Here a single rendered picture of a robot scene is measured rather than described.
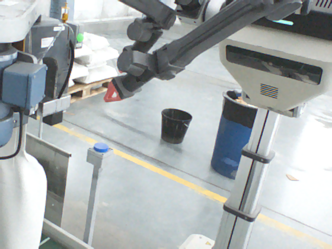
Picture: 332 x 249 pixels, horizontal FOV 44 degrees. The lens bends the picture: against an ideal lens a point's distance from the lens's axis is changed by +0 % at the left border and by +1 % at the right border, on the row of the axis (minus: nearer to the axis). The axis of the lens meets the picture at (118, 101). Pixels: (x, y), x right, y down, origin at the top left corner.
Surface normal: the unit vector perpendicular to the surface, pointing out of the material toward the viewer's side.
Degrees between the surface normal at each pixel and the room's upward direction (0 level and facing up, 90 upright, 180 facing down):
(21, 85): 90
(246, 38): 40
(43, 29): 90
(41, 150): 90
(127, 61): 72
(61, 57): 90
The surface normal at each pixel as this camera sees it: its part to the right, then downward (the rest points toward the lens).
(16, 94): -0.18, 0.32
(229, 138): -0.72, 0.18
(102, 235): 0.15, -0.93
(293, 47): -0.25, -0.58
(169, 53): -0.86, -0.12
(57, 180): -0.55, 0.21
